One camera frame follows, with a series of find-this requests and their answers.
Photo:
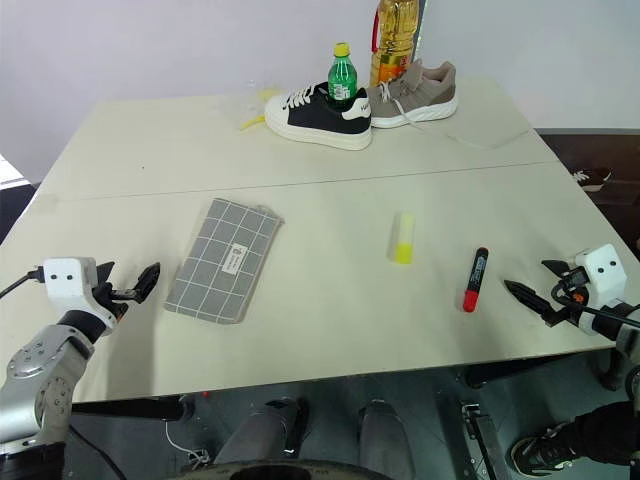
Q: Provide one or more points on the person's black sneaker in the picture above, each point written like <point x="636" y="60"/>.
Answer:
<point x="540" y="455"/>

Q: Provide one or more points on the beige sneaker white sole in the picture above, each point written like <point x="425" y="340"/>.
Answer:
<point x="415" y="97"/>

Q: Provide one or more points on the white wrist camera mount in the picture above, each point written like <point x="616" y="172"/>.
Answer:
<point x="67" y="282"/>
<point x="606" y="275"/>

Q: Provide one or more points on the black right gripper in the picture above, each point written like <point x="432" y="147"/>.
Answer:
<point x="570" y="292"/>

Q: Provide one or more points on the yellow highlighter pen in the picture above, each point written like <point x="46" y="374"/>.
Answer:
<point x="402" y="240"/>

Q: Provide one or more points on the black and white sneaker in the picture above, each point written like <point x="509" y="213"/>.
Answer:
<point x="312" y="120"/>

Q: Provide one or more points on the black table frame bar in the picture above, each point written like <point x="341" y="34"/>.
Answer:
<point x="130" y="409"/>

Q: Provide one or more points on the yellow clear plastic wrapper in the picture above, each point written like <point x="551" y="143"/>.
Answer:
<point x="257" y="117"/>

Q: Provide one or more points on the black metal floor bracket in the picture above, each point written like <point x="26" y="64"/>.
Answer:
<point x="482" y="440"/>

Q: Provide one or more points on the gray rounded shape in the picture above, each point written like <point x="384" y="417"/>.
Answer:
<point x="385" y="440"/>
<point x="260" y="432"/>

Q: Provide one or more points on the green plastic bottle yellow cap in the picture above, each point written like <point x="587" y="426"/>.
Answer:
<point x="342" y="77"/>

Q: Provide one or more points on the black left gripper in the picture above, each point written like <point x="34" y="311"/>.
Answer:
<point x="119" y="295"/>

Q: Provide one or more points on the red and black marker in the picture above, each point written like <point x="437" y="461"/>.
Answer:
<point x="474" y="282"/>

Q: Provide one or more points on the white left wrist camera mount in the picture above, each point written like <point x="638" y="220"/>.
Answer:
<point x="67" y="282"/>

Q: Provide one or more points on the gray checked fabric pencil case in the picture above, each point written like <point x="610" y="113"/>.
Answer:
<point x="222" y="262"/>

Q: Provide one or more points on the large cooking oil bottle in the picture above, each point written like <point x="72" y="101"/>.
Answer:
<point x="395" y="45"/>

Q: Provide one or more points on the person's black trouser leg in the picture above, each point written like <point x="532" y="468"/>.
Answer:
<point x="607" y="430"/>

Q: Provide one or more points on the brown shoe on floor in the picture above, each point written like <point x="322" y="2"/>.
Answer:
<point x="592" y="180"/>

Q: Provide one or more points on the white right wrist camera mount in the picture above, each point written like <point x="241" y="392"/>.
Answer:
<point x="606" y="275"/>

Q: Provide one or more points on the white object at wall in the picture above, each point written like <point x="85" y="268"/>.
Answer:
<point x="10" y="172"/>

